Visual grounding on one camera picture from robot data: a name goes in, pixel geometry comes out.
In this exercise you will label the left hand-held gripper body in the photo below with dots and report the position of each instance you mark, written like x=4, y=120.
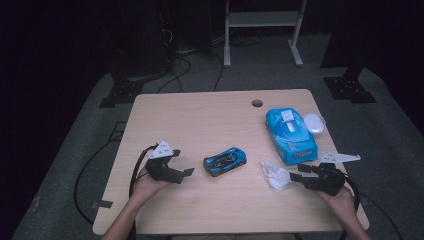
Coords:
x=163, y=170

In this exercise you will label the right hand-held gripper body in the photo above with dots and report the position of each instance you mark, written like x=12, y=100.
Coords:
x=325, y=181

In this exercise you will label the white wet wipe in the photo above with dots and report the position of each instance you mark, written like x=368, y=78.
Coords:
x=291, y=126
x=276, y=176

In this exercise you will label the blue wet wipe pack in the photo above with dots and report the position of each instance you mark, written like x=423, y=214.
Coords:
x=296, y=148

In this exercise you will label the blue toy car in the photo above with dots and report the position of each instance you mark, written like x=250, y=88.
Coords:
x=225, y=162

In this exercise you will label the person's left hand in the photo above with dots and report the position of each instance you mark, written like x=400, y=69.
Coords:
x=148, y=186

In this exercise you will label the person's right hand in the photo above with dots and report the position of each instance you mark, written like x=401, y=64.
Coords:
x=341, y=205

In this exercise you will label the grey tape strip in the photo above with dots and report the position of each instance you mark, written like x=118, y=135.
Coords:
x=101, y=204
x=364, y=200

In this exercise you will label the black stand base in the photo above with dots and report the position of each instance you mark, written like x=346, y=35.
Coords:
x=348, y=88
x=123, y=91

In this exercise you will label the white metal stand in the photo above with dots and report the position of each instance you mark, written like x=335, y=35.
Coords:
x=263, y=19

